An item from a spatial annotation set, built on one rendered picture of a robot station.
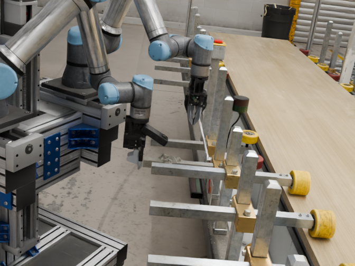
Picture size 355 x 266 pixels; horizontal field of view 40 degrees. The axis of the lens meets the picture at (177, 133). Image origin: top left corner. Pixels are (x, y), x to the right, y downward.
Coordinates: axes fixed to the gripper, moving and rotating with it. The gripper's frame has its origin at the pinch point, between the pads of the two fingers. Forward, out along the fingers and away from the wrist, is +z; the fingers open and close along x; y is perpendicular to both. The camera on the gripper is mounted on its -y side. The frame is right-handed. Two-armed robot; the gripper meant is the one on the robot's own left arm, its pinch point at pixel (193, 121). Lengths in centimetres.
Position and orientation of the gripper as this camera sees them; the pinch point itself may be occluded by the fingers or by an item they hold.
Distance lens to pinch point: 201.7
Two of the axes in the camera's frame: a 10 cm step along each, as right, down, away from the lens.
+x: 9.9, 0.9, 0.7
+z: -1.1, 9.2, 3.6
